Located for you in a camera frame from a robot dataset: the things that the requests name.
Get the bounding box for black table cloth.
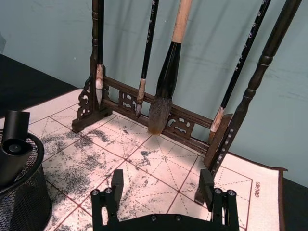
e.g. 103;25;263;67
0;53;308;231

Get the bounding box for black brush with white tip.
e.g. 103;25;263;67
94;0;105;107

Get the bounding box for white felt mat, red grid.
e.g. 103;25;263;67
22;88;288;231

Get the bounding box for black mesh pen holder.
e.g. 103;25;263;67
0;129;53;231

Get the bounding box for plain black cylinder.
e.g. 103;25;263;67
3;110;31;143

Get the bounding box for thin black brush, grey tip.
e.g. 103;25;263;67
135;0;160;119

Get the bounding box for large bamboo-handled calligraphy brush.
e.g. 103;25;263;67
147;0;192;136

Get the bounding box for dark wooden brush rack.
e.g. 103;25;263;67
71;0;303;205

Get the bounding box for black cylinder with round cap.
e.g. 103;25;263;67
0;138;32;186

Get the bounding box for thin black brush, white characters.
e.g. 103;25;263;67
207;0;273;144

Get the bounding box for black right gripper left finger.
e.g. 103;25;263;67
90;169;125;227

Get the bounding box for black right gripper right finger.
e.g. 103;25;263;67
200;169;241;231

